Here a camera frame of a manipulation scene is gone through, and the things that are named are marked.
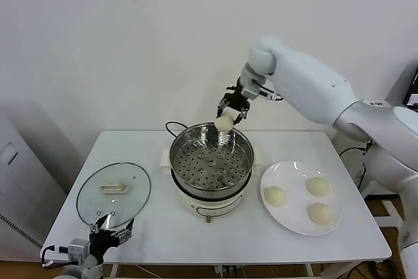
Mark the white steamed baozi bun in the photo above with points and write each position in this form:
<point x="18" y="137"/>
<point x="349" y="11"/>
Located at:
<point x="223" y="123"/>
<point x="318" y="186"/>
<point x="321" y="213"/>
<point x="276" y="196"/>

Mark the white round plate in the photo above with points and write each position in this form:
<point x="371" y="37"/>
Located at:
<point x="294" y="217"/>

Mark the white table leg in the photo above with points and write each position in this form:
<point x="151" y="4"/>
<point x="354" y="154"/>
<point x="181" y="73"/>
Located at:
<point x="309" y="272"/>
<point x="113" y="272"/>

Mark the printed desk label sticker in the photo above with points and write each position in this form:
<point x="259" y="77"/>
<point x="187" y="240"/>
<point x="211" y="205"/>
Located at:
<point x="377" y="103"/>

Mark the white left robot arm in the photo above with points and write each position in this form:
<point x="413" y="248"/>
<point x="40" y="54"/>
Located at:
<point x="81" y="272"/>

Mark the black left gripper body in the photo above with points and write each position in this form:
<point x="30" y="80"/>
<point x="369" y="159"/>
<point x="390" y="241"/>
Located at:
<point x="101" y="241"/>

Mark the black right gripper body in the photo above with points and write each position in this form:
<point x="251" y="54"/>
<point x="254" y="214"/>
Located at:
<point x="240" y="94"/>

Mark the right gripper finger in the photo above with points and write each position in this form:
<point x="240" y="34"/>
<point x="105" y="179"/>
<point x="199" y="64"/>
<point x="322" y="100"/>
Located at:
<point x="241" y="115"/>
<point x="225" y="104"/>

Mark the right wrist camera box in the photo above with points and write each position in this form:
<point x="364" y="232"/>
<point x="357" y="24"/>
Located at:
<point x="253" y="88"/>

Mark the black laptop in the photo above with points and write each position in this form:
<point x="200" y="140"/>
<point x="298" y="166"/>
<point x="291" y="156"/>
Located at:
<point x="412" y="91"/>

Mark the white cabinet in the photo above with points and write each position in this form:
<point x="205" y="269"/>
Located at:
<point x="19" y="194"/>

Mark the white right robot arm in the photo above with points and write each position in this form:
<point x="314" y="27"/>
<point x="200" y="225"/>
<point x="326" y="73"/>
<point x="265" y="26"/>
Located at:
<point x="310" y="76"/>

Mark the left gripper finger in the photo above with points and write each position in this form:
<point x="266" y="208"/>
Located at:
<point x="98" y="225"/>
<point x="125" y="230"/>

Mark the cream electric cooker base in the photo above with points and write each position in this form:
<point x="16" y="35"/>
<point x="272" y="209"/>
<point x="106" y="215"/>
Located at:
<point x="212" y="205"/>

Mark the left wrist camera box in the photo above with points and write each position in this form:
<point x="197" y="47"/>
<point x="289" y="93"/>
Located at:
<point x="76" y="249"/>

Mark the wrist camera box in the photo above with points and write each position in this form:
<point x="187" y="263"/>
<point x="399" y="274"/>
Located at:
<point x="76" y="249"/>
<point x="253" y="88"/>

